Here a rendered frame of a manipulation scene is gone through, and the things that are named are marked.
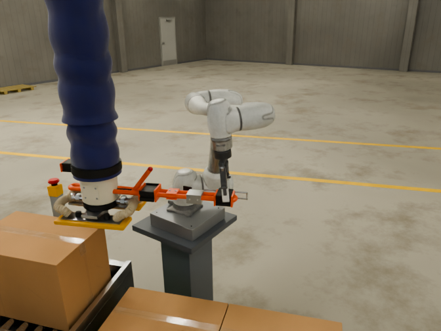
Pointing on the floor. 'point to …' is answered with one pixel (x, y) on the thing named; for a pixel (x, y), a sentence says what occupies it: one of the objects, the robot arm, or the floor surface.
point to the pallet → (16, 88)
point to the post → (54, 192)
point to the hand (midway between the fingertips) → (226, 192)
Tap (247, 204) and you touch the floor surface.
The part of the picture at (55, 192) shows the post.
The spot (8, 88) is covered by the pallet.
